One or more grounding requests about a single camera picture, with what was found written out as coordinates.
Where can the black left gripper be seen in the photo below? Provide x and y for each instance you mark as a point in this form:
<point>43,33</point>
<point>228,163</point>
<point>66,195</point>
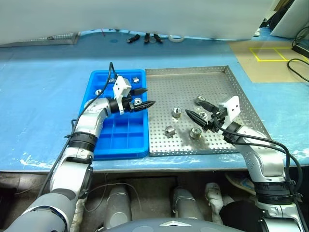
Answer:
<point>127,105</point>

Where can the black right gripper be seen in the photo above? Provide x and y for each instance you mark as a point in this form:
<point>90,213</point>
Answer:
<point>216,120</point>

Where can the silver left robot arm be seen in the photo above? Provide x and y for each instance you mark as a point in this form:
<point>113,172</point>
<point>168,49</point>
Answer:
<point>89,120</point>

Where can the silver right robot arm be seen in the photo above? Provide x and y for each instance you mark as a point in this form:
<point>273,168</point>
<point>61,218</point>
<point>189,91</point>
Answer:
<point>265,162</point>

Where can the blue compartment tray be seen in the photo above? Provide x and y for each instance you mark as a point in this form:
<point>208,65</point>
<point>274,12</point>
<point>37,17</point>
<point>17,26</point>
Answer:
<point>120,135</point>

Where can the metal nut in bin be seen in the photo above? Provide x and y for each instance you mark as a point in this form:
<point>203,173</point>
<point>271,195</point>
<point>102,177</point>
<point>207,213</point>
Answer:
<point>111,80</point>
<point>136,79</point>
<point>98,92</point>

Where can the perforated metal tray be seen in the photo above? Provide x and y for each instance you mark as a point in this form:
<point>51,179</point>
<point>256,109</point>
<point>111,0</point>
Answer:
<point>169,84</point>

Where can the black clip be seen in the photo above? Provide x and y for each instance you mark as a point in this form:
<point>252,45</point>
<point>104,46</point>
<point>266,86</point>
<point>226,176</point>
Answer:
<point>132,39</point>
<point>146,38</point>
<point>158,38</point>

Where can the white tape roll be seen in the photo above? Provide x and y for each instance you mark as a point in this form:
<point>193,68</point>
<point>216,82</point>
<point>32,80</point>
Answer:
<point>172,39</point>

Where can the brown cardboard sheet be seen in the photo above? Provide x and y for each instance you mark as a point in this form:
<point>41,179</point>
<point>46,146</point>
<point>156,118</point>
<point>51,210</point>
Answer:
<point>265,70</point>

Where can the white wrapped stand leg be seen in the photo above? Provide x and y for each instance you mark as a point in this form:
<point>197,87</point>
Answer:
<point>213,200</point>
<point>79,212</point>

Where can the grey rounded robot leg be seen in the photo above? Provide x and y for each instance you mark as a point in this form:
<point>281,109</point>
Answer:
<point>118,207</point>
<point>186,205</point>

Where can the small white object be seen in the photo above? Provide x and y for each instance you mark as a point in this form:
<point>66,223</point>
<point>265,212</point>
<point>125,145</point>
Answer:
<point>256,33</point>

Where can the black flat device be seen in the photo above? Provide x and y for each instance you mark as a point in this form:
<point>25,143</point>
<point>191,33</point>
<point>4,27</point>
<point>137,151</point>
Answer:
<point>300,50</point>

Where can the grey robot torso with emblem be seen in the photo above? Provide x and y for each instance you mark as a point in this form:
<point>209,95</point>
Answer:
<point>154,226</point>

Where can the white leaning board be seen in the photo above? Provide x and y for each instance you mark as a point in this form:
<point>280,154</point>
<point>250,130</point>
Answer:
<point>292,21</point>

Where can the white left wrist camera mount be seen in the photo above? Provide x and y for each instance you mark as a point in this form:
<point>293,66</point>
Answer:
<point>119,85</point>

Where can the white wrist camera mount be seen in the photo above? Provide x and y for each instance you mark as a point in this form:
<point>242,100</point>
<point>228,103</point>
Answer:
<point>119,85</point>
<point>230,106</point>

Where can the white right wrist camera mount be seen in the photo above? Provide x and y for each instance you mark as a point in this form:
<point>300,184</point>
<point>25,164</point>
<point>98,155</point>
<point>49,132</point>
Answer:
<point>230,106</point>

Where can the grey perforated metal rail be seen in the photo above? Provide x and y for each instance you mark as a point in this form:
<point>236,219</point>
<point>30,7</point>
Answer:
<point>60,38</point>

